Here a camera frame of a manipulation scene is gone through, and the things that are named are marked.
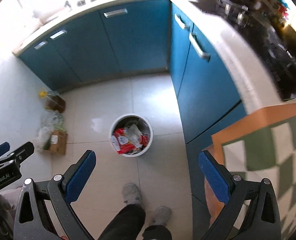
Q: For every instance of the grey slipper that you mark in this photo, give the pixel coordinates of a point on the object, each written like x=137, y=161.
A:
x=132, y=195
x=161, y=216

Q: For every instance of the black stove top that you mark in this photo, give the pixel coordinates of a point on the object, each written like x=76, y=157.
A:
x=266, y=27

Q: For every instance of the white trash bin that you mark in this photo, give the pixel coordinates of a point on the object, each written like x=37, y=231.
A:
x=129, y=120

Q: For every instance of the left grey slipper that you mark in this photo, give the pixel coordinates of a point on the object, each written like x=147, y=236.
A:
x=132, y=195

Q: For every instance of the red white snack bag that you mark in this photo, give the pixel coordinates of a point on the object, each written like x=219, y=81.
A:
x=129, y=140

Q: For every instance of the blue kitchen cabinets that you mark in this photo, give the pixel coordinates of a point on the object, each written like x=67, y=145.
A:
x=138, y=37

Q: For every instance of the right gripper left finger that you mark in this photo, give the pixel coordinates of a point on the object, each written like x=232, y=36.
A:
x=32, y=220

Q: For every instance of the small cardboard box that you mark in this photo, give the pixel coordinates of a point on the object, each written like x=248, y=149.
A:
x=57, y=142

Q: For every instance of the right grey slipper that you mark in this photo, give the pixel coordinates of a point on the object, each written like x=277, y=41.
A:
x=161, y=216

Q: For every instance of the green checkered tablecloth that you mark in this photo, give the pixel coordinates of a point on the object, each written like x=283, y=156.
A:
x=263, y=145

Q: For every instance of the right black trouser leg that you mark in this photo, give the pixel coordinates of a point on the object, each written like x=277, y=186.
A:
x=158, y=232

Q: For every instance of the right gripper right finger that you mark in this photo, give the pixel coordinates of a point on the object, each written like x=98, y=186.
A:
x=262, y=219

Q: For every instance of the oil bottle yellow cap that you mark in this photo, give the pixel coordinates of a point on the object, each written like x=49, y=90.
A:
x=52, y=101

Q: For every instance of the clear plastic bags pile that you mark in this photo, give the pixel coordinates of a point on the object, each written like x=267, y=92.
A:
x=50, y=122

